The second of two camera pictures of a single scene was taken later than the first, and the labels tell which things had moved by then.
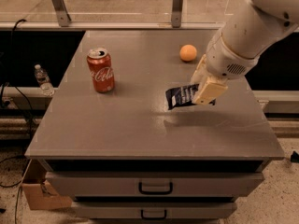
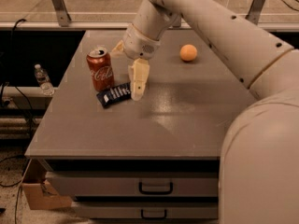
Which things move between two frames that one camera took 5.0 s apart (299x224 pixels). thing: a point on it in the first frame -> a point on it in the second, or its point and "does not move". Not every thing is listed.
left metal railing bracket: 59,5 does not move
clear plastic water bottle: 44,81 does not move
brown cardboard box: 38,191 does not move
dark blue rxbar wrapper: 182,95 -> 114,94
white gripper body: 224,61 -> 140,46
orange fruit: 188,52 does not move
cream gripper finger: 200,75 -> 120,48
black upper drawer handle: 155,192 does not move
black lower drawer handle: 153,217 does not move
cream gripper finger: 210,89 -> 138,74
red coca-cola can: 99,62 does not move
